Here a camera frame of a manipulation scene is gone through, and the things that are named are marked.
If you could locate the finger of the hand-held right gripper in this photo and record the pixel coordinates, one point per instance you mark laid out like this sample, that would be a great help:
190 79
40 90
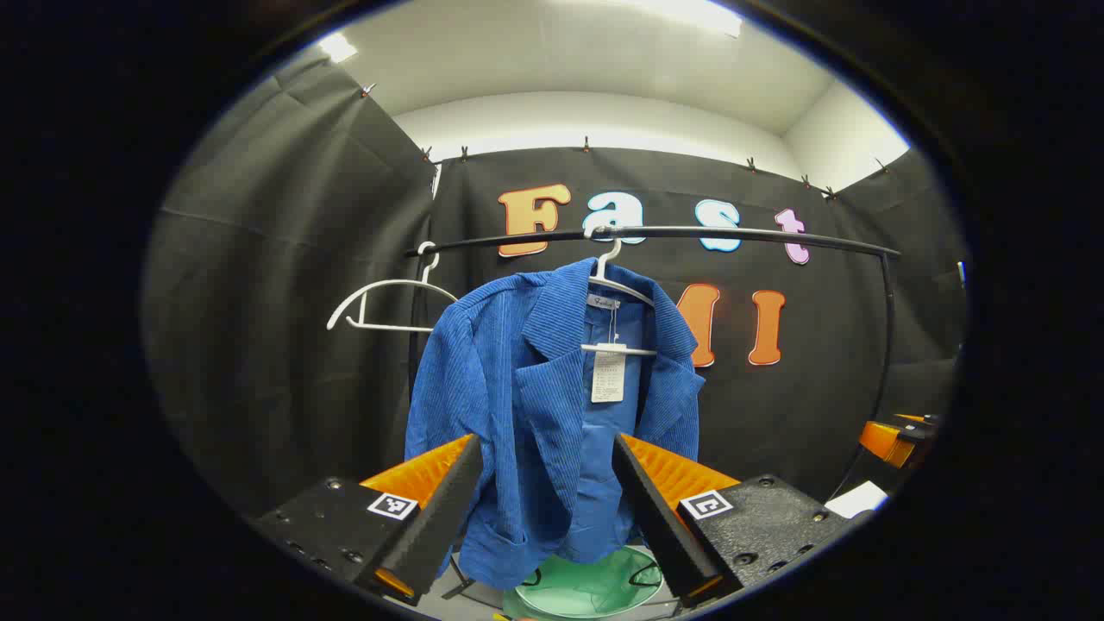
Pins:
884 440

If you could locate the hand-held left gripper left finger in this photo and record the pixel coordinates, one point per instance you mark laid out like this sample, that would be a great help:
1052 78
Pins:
435 526

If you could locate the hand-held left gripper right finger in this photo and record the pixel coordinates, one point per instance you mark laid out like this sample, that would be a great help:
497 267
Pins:
660 517

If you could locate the green laundry hamper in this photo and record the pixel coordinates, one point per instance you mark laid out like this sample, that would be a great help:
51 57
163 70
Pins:
586 586

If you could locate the white plastic hanger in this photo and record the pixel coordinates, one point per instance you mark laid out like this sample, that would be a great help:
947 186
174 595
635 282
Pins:
634 350
392 328

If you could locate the white box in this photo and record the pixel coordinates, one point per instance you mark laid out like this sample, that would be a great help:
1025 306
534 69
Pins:
858 500

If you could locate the black backdrop cloth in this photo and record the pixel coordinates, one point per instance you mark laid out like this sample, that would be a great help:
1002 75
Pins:
285 302

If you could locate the row of black clips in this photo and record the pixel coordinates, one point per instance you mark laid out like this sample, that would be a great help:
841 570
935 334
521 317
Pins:
586 143

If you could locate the ceiling light panel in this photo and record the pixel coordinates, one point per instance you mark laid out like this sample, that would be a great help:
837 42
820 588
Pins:
338 47

